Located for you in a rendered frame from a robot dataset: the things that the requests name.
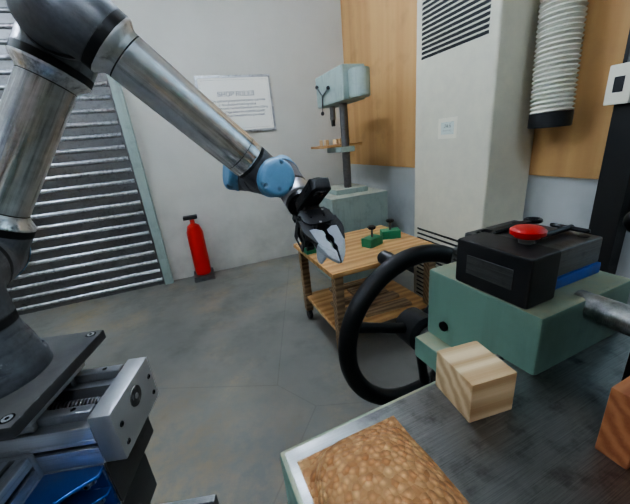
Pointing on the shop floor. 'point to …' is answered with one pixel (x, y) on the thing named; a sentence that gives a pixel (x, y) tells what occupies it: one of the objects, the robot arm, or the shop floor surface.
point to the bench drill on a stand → (366, 199)
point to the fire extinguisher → (198, 251)
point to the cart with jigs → (375, 235)
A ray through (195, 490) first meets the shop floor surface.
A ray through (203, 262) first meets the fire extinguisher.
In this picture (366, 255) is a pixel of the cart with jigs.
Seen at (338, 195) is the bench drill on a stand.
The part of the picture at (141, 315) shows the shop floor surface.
